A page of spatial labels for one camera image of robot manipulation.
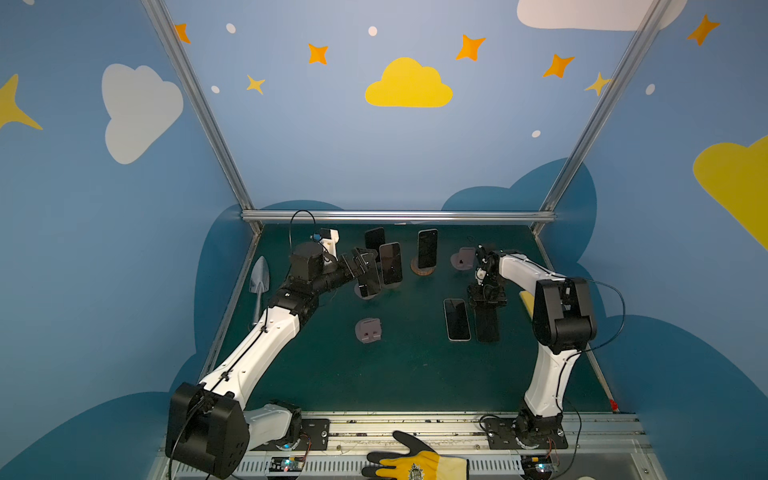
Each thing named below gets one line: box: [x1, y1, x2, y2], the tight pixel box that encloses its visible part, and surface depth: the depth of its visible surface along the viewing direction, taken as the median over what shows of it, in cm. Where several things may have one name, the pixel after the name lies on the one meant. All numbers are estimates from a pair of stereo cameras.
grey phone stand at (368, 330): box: [355, 318, 382, 344], surface depth 90 cm
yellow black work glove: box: [361, 430, 469, 480], surface depth 70 cm
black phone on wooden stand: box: [417, 228, 439, 269], surface depth 101 cm
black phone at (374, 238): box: [365, 227, 385, 251], surface depth 102 cm
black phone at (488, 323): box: [476, 305, 500, 343], surface depth 95 cm
